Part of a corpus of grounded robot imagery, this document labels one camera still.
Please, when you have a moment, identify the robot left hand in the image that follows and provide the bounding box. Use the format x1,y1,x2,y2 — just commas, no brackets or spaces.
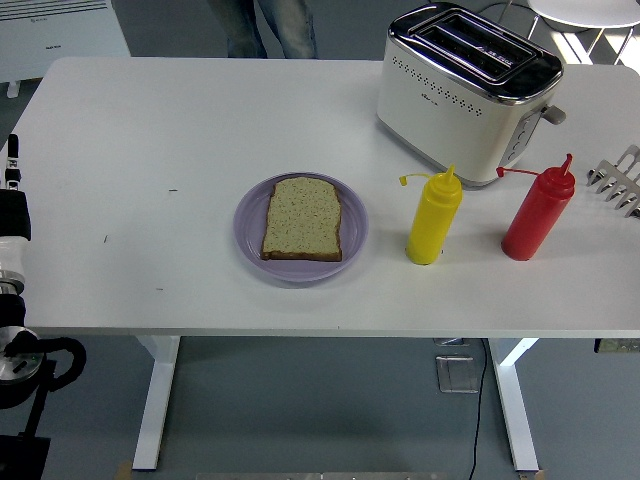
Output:
0,133,33,275

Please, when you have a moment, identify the white round table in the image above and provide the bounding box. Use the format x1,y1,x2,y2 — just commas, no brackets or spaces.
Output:
527,0,640,66

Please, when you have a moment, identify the purple plate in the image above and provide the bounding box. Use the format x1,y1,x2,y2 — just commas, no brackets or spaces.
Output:
232,172,370,284

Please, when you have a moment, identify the white two-slot toaster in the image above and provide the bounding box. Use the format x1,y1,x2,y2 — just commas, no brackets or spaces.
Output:
375,2,568,190

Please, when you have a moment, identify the white floor appliance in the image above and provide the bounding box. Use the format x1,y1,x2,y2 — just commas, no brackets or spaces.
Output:
0,0,132,99

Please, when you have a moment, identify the table height control panel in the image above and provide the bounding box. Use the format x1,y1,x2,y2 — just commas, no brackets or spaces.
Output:
593,338,640,355

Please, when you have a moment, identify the white table leg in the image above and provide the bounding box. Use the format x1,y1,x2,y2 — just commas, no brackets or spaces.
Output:
487,338,544,474
130,334,181,471

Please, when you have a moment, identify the black floor cable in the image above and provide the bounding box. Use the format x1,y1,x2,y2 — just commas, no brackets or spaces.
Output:
467,338,489,480

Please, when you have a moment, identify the metal floor outlet plate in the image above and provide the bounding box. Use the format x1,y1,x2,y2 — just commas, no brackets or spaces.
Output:
434,354,481,395

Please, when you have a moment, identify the metal toast rack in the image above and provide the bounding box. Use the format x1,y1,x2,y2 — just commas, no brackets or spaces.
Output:
585,144,640,221

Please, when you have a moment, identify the person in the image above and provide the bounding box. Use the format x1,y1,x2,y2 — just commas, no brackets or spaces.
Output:
207,0,319,60

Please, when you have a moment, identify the red squeeze bottle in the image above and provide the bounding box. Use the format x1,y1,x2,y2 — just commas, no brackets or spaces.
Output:
495,153,577,262

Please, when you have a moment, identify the yellow squeeze bottle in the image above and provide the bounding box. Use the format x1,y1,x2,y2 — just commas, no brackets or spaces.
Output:
398,163,463,265

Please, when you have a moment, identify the bread slice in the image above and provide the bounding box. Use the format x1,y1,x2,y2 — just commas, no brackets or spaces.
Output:
260,177,345,263

